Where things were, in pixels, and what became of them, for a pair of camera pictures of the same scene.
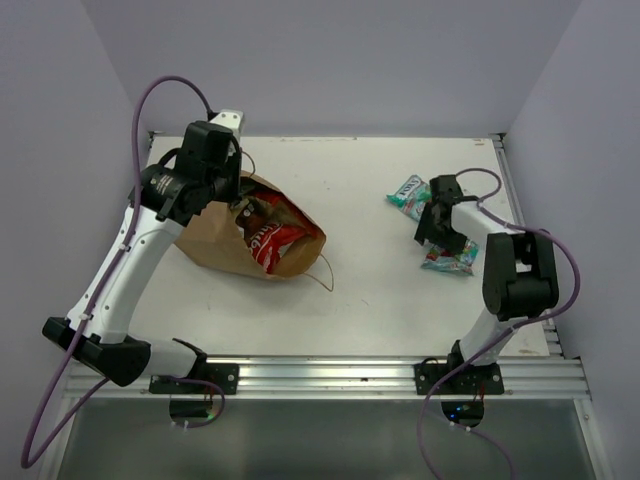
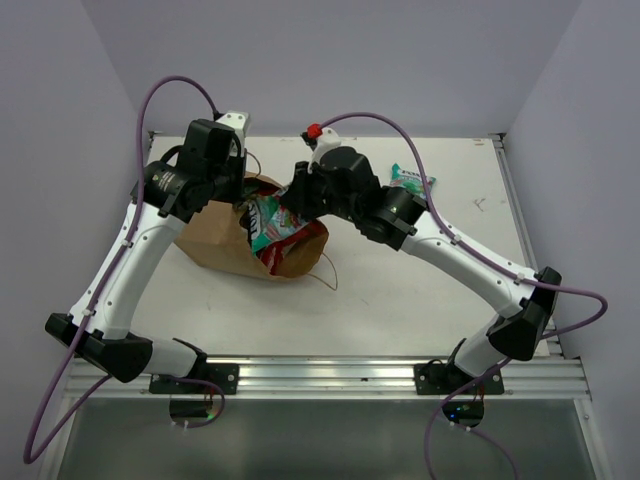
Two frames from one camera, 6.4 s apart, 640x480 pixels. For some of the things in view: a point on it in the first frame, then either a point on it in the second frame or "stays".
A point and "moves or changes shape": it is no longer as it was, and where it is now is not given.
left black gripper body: [225, 180] stays
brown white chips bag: [254, 214] stays
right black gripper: [453, 242] -> [298, 196]
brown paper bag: [216, 236] stays
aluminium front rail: [542, 376] stays
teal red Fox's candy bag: [463, 261] moves or changes shape
